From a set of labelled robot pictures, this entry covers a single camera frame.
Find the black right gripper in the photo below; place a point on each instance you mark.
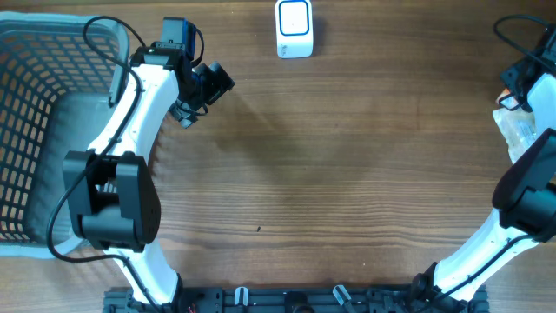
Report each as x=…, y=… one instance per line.
x=510, y=75

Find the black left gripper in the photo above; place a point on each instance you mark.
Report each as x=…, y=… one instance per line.
x=218, y=83

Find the white resealable pouch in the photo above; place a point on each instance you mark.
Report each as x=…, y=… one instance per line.
x=519, y=130

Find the orange small carton box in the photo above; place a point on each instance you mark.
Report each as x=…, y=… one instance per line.
x=506, y=100

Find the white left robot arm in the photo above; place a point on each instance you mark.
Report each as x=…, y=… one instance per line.
x=112, y=200

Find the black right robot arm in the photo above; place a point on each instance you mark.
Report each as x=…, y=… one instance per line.
x=523, y=214

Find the white barcode scanner box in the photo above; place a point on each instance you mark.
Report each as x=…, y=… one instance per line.
x=294, y=28

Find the grey plastic lattice basket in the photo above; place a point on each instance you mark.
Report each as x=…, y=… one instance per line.
x=58, y=91

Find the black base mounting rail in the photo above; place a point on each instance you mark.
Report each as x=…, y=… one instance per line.
x=338, y=299

